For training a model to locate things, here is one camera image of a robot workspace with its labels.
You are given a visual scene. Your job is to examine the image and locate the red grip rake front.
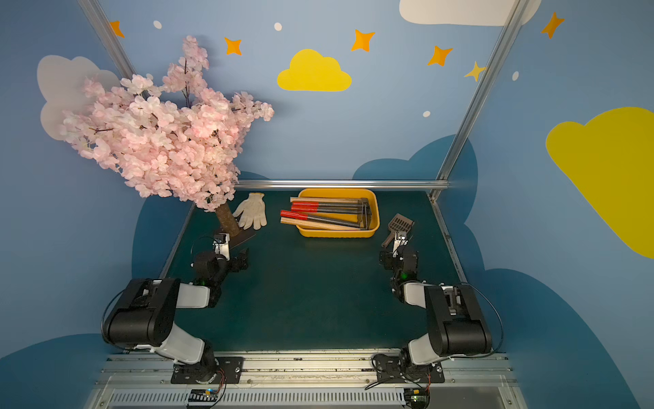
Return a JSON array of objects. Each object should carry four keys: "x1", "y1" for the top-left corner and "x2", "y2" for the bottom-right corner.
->
[{"x1": 280, "y1": 211, "x2": 370, "y2": 230}]

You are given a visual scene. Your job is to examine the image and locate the red grip rake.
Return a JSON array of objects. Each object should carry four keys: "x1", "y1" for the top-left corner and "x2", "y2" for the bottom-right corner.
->
[
  {"x1": 291, "y1": 202, "x2": 371, "y2": 229},
  {"x1": 291, "y1": 201, "x2": 372, "y2": 226},
  {"x1": 280, "y1": 211, "x2": 370, "y2": 230}
]

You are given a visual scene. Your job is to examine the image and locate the wooden handle hoe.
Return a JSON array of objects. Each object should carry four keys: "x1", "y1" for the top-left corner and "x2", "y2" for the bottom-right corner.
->
[
  {"x1": 280, "y1": 217, "x2": 362, "y2": 231},
  {"x1": 291, "y1": 197, "x2": 369, "y2": 222}
]

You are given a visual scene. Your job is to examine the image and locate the red grip rake back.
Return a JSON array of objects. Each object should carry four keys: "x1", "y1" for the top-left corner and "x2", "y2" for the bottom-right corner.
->
[{"x1": 291, "y1": 201, "x2": 372, "y2": 226}]

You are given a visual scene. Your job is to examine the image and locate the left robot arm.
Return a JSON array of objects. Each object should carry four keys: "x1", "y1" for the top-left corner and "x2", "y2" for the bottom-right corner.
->
[{"x1": 102, "y1": 249, "x2": 249, "y2": 385}]

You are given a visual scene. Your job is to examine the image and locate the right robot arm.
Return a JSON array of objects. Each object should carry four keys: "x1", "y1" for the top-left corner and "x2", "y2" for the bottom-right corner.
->
[{"x1": 380, "y1": 245, "x2": 495, "y2": 368}]

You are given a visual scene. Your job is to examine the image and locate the yellow plastic storage box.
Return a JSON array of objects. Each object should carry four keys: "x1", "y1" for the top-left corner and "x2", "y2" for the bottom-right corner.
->
[{"x1": 291, "y1": 188, "x2": 380, "y2": 239}]

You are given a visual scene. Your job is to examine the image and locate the brown slotted plastic scoop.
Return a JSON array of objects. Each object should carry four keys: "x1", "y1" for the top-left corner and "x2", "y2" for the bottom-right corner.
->
[{"x1": 381, "y1": 214, "x2": 415, "y2": 248}]

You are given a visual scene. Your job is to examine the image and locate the white work glove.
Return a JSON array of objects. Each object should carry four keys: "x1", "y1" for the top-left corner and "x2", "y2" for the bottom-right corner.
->
[{"x1": 233, "y1": 193, "x2": 267, "y2": 230}]

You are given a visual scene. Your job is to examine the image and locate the right small circuit board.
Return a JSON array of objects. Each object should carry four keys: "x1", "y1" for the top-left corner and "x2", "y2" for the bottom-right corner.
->
[{"x1": 404, "y1": 388, "x2": 430, "y2": 409}]

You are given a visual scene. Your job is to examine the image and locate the small circuit board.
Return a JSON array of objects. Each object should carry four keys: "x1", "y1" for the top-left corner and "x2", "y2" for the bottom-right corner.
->
[
  {"x1": 186, "y1": 389, "x2": 221, "y2": 409},
  {"x1": 404, "y1": 388, "x2": 430, "y2": 409}
]

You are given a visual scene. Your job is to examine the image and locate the left small circuit board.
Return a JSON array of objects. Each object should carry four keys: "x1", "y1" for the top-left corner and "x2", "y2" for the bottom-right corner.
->
[{"x1": 186, "y1": 389, "x2": 221, "y2": 409}]

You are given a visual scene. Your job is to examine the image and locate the pink cherry blossom tree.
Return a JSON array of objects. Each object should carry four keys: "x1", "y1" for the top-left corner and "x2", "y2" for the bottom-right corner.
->
[{"x1": 60, "y1": 36, "x2": 274, "y2": 230}]

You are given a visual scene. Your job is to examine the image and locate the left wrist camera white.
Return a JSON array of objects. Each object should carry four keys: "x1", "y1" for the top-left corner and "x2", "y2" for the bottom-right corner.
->
[{"x1": 212, "y1": 233, "x2": 231, "y2": 261}]

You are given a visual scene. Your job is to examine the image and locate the horizontal aluminium frame bar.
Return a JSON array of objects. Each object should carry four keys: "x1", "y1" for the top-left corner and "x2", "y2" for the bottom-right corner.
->
[{"x1": 236, "y1": 179, "x2": 449, "y2": 191}]

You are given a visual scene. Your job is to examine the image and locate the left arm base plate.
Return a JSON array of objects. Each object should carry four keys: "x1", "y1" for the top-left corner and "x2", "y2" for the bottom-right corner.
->
[{"x1": 170, "y1": 356, "x2": 245, "y2": 385}]

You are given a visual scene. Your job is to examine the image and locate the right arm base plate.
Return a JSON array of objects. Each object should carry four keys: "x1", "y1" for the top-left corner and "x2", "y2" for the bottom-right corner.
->
[{"x1": 371, "y1": 353, "x2": 446, "y2": 384}]

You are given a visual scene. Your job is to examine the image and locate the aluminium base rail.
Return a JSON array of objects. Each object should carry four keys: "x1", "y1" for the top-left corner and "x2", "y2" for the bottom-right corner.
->
[{"x1": 86, "y1": 349, "x2": 527, "y2": 408}]

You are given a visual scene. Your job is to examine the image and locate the right aluminium frame post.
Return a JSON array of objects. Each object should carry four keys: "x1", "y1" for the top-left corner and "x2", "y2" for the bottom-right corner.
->
[{"x1": 436, "y1": 0, "x2": 531, "y2": 185}]

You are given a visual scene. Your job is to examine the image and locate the aluminium frame post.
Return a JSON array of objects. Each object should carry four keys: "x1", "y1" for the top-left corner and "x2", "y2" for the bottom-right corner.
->
[
  {"x1": 78, "y1": 0, "x2": 136, "y2": 78},
  {"x1": 436, "y1": 0, "x2": 531, "y2": 185}
]

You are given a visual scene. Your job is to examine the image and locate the left aluminium frame post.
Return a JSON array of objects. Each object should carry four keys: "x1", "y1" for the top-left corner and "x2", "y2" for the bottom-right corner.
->
[{"x1": 78, "y1": 0, "x2": 136, "y2": 78}]

